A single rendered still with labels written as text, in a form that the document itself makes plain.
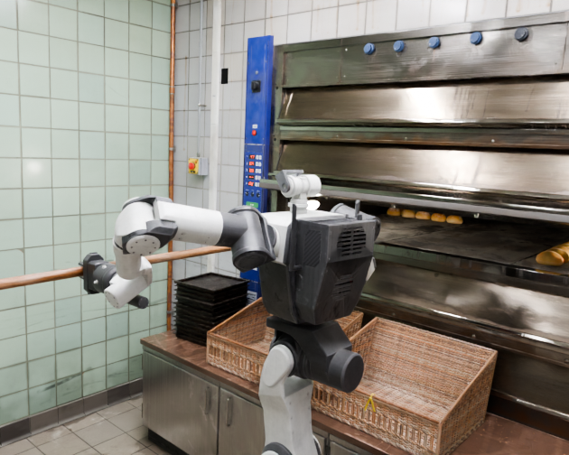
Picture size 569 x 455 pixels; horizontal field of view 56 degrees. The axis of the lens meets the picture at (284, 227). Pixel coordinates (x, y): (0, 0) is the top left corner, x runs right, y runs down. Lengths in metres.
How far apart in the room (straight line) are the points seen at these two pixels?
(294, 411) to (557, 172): 1.24
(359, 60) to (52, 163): 1.65
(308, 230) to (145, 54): 2.16
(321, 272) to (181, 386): 1.46
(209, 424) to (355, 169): 1.35
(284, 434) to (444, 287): 0.98
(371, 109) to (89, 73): 1.55
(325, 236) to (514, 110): 1.05
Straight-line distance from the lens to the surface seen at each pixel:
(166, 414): 2.88
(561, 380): 2.27
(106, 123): 3.18
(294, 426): 1.72
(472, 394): 2.12
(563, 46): 2.19
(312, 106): 2.65
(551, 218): 1.99
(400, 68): 2.42
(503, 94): 2.22
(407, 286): 2.39
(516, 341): 2.26
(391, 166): 2.38
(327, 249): 1.37
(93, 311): 3.29
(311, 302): 1.44
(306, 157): 2.66
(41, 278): 1.65
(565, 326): 2.19
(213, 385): 2.52
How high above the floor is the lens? 1.59
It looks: 9 degrees down
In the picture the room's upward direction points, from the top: 3 degrees clockwise
